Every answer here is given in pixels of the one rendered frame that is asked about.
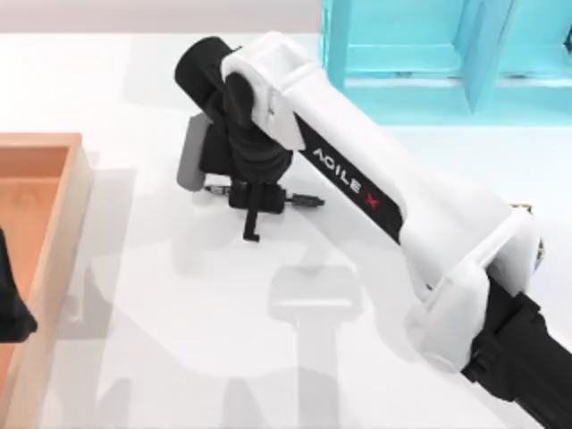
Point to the shallow salmon-coloured box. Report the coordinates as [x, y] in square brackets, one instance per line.
[49, 214]

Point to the light blue rack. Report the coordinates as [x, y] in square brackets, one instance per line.
[402, 53]

